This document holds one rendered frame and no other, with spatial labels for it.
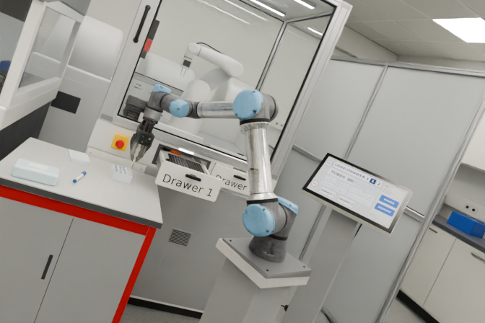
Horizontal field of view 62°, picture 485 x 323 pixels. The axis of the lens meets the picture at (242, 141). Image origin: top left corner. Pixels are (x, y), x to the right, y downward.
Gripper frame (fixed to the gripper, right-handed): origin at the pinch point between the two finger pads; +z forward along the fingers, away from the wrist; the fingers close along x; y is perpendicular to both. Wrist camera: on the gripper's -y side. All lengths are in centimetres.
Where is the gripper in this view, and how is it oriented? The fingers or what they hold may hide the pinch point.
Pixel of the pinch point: (134, 158)
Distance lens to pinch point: 189.2
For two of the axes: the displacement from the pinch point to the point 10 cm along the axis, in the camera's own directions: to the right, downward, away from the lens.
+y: 3.3, 2.5, -9.1
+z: -3.8, 9.2, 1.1
